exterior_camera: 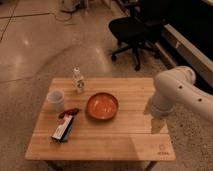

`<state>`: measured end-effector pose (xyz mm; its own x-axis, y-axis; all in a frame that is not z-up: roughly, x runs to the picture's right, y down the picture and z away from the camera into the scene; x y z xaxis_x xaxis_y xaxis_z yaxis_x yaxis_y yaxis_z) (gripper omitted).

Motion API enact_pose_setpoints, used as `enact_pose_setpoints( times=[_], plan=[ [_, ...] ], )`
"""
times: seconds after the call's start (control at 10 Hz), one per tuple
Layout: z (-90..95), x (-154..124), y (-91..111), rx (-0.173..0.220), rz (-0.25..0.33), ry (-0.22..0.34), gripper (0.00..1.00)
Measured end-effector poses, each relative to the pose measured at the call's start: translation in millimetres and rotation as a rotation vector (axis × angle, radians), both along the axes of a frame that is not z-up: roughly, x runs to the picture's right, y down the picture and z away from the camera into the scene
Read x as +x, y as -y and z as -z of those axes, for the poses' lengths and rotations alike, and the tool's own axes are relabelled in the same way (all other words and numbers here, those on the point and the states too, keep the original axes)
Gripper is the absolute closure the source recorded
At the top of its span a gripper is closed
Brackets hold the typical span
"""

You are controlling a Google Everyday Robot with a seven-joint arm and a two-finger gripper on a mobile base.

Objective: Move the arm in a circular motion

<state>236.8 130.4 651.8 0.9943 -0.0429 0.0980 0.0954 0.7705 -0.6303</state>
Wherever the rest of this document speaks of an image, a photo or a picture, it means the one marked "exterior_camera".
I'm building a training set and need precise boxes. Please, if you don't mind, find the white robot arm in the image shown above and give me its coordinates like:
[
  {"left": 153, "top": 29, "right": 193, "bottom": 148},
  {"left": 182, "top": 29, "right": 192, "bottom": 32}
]
[{"left": 146, "top": 66, "right": 213, "bottom": 134}]

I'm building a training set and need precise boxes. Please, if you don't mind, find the orange bowl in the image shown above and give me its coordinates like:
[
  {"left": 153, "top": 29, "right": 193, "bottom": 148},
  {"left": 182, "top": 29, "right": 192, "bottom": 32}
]
[{"left": 86, "top": 92, "right": 119, "bottom": 120}]

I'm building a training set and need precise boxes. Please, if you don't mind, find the small clear plastic bottle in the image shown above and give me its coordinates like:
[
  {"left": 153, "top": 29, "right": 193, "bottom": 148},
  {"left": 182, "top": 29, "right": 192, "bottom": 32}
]
[{"left": 73, "top": 67, "right": 84, "bottom": 93}]

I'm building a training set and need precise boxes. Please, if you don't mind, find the wooden table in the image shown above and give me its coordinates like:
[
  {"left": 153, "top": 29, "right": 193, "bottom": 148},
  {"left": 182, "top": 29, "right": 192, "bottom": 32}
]
[{"left": 25, "top": 78, "right": 176, "bottom": 163}]

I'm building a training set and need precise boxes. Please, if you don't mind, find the red wrapped snack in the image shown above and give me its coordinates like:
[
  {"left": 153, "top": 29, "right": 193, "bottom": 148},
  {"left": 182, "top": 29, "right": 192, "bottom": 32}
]
[{"left": 58, "top": 108, "right": 80, "bottom": 119}]

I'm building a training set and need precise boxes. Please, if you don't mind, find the translucent plastic cup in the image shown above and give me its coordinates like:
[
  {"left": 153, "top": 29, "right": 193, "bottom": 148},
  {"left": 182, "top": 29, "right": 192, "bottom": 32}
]
[{"left": 47, "top": 90, "right": 65, "bottom": 112}]

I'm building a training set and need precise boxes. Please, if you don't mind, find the black office chair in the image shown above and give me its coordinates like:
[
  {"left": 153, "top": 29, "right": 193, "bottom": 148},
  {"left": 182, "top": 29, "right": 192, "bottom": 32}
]
[{"left": 108, "top": 0, "right": 170, "bottom": 71}]

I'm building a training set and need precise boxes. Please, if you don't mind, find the white long workbench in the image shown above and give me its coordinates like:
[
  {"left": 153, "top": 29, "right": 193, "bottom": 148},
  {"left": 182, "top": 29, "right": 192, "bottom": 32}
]
[{"left": 156, "top": 24, "right": 213, "bottom": 89}]

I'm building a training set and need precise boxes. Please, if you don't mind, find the white object with cables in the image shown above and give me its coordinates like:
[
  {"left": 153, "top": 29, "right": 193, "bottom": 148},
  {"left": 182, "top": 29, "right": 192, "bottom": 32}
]
[{"left": 54, "top": 0, "right": 88, "bottom": 22}]

